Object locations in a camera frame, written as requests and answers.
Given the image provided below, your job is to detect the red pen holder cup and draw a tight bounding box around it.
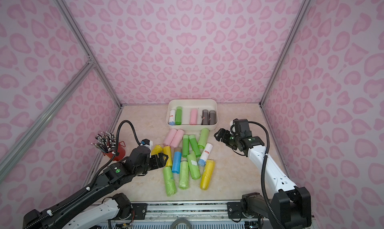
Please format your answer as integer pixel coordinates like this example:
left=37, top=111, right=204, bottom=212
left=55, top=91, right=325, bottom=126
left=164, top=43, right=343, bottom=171
left=104, top=142, right=126, bottom=161

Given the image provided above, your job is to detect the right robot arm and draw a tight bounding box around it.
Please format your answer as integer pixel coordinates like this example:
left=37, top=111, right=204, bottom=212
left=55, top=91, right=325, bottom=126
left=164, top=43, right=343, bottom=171
left=214, top=129, right=312, bottom=229

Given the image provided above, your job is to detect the pink roll with white label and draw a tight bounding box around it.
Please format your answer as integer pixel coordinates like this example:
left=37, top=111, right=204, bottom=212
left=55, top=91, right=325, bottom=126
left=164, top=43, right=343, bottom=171
left=190, top=108, right=198, bottom=125

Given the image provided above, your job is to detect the yellow trash bag roll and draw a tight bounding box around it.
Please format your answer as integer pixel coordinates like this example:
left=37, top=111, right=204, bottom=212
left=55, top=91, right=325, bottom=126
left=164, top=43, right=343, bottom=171
left=163, top=146, right=173, bottom=167
left=151, top=145, right=163, bottom=156

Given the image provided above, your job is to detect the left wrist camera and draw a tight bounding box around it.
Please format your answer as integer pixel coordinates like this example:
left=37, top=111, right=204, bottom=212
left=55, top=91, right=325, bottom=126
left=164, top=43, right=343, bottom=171
left=141, top=139, right=153, bottom=149

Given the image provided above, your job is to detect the green trash bag roll left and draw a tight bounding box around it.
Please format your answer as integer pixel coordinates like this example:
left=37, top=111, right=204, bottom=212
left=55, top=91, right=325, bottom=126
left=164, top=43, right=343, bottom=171
left=182, top=135, right=190, bottom=158

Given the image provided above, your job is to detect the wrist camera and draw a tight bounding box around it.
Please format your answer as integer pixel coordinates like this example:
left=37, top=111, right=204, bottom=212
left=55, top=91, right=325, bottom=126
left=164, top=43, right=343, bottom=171
left=141, top=139, right=153, bottom=149
left=230, top=119, right=252, bottom=138

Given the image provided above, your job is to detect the pink trash bag roll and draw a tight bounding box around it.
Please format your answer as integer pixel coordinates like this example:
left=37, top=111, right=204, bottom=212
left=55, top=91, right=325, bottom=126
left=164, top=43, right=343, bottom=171
left=170, top=129, right=185, bottom=148
left=163, top=129, right=177, bottom=146

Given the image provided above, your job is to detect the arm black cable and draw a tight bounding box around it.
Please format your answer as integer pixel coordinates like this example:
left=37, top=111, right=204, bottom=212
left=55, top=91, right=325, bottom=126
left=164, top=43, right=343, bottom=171
left=26, top=120, right=142, bottom=227
left=229, top=120, right=286, bottom=229

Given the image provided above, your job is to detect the pink trash bag roll left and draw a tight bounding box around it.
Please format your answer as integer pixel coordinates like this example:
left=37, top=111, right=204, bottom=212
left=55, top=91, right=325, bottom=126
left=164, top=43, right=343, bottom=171
left=163, top=129, right=177, bottom=146

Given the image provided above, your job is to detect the light green roll front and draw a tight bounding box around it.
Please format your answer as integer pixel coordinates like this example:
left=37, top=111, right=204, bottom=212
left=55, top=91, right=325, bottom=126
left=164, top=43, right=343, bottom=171
left=179, top=161, right=189, bottom=190

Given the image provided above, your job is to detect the large yellow roll front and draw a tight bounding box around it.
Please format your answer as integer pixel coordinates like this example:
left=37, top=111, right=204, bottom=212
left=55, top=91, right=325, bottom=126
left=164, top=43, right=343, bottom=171
left=200, top=160, right=216, bottom=191

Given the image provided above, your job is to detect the grey trash bag roll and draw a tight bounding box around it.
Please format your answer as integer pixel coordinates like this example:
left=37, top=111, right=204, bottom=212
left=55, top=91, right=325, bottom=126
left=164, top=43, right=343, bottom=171
left=201, top=109, right=209, bottom=125
left=209, top=110, right=217, bottom=125

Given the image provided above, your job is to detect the white roll with blue end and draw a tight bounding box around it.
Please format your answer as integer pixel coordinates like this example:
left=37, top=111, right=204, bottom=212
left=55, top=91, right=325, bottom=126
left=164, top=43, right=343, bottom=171
left=198, top=143, right=213, bottom=167

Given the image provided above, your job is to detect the light green roll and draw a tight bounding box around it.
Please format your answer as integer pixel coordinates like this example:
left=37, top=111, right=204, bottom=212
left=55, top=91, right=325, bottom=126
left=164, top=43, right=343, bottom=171
left=187, top=152, right=201, bottom=180
left=179, top=161, right=189, bottom=190
left=198, top=128, right=210, bottom=150

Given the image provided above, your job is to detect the bundle of pens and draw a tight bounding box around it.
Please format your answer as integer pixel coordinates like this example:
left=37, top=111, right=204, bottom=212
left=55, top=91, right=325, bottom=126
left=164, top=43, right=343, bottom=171
left=91, top=132, right=118, bottom=154

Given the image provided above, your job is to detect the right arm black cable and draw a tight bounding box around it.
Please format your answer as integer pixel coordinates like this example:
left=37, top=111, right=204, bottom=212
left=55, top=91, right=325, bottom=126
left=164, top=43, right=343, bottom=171
left=229, top=120, right=286, bottom=229

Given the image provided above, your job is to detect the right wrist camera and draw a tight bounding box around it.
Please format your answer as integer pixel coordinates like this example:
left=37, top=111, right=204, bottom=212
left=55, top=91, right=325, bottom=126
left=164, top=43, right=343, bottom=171
left=230, top=119, right=252, bottom=138

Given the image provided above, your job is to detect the bright green roll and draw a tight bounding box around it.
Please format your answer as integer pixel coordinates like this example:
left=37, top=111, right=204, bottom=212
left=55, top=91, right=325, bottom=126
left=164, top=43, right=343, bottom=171
left=175, top=106, right=183, bottom=125

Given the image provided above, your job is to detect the green trash bag roll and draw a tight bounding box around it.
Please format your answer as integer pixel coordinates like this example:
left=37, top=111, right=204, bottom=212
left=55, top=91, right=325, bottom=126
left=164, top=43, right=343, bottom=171
left=189, top=135, right=201, bottom=158
left=182, top=135, right=190, bottom=158

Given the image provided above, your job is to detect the green trash bag roll right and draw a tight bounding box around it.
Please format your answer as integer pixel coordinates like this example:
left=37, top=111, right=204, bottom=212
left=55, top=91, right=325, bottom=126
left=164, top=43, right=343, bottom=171
left=189, top=135, right=201, bottom=158

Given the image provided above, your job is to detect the blue trash bag roll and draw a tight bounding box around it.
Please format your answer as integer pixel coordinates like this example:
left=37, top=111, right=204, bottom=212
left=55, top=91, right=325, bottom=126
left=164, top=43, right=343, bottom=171
left=172, top=147, right=182, bottom=174

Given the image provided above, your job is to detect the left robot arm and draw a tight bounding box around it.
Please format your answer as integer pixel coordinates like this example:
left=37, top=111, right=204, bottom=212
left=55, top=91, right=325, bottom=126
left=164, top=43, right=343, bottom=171
left=23, top=146, right=169, bottom=229

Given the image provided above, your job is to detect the pink trash bag roll right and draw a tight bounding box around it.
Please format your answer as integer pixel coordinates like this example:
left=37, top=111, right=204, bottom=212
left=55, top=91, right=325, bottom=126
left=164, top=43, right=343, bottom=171
left=170, top=129, right=185, bottom=148

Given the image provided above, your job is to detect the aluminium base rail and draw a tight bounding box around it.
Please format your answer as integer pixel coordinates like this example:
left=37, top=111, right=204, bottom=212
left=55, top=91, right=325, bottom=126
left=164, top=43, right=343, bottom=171
left=64, top=200, right=316, bottom=229

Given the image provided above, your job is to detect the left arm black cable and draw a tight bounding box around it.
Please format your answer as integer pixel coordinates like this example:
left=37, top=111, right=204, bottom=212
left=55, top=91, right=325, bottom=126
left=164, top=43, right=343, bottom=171
left=26, top=120, right=142, bottom=227

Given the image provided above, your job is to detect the white plastic storage box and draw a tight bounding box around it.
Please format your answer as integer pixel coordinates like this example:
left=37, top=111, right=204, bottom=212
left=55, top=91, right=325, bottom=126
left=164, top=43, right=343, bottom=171
left=165, top=99, right=219, bottom=132

